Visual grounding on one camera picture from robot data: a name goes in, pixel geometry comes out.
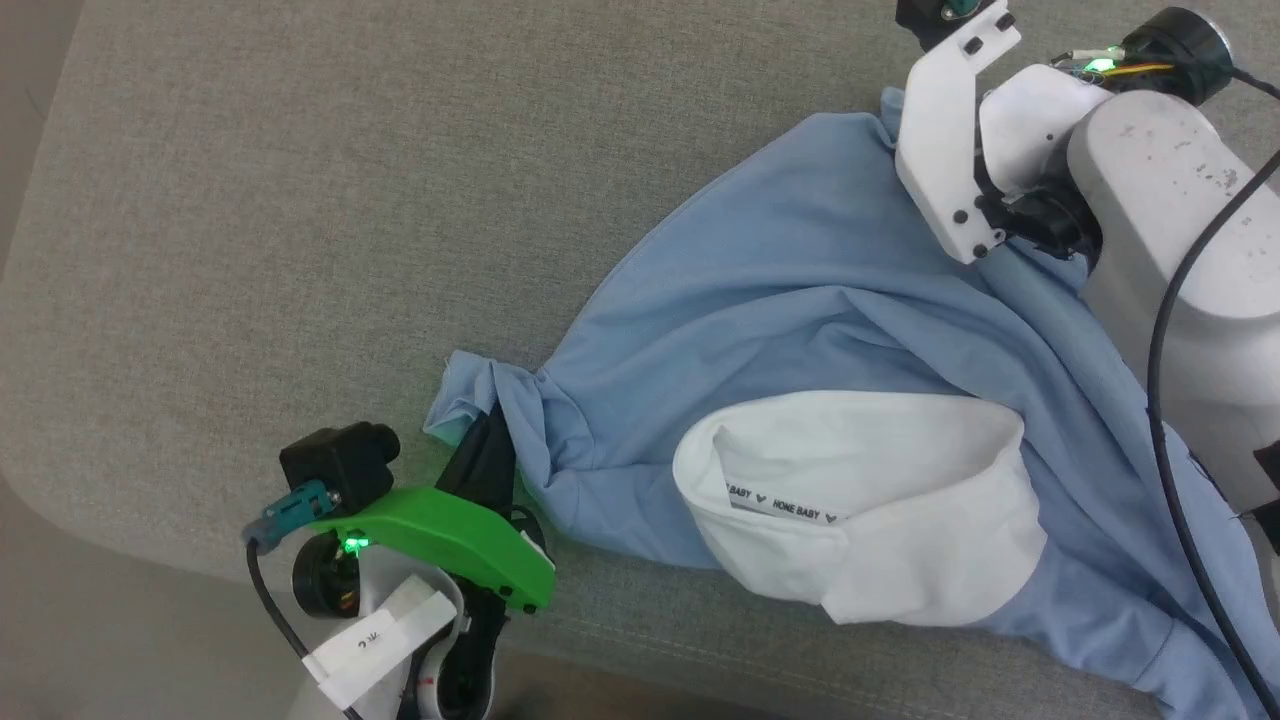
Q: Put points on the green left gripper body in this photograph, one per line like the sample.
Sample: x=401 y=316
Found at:
x=450 y=530

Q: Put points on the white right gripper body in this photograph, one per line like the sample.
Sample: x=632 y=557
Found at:
x=940 y=150

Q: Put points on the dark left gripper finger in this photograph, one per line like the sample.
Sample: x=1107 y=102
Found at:
x=485 y=465

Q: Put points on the light blue white-collared shirt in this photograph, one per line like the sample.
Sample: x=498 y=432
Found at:
x=800 y=330

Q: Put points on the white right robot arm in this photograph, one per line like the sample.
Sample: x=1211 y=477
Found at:
x=1150 y=170

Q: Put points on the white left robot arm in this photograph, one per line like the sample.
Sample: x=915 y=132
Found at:
x=440 y=640

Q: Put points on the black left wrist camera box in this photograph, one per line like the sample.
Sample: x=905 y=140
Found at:
x=335 y=465

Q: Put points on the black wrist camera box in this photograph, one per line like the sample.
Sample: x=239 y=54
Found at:
x=335 y=465
x=925 y=15

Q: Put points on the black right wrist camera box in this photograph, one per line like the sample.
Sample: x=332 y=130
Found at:
x=925 y=15

